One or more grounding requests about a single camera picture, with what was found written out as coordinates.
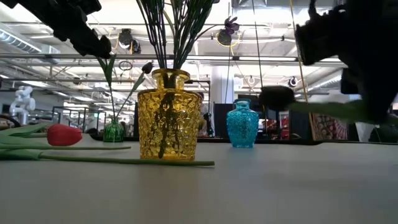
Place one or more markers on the amber textured glass vase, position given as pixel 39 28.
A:
pixel 149 124

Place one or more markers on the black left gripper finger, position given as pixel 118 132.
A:
pixel 90 34
pixel 88 49

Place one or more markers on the white hanging sheet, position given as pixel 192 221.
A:
pixel 362 132

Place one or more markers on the small green glass vase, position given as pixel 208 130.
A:
pixel 113 133

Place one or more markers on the person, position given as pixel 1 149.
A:
pixel 202 107

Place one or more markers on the black room divider panel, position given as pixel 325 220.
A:
pixel 223 121
pixel 300 127

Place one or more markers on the round black hanging reel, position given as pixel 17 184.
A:
pixel 293 82

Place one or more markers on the blue textured glass vase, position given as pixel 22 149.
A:
pixel 242 127

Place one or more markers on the mandala pattern tapestry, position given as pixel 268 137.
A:
pixel 329 130

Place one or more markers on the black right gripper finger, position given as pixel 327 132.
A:
pixel 320 37
pixel 379 87

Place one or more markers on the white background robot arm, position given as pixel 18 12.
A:
pixel 23 102

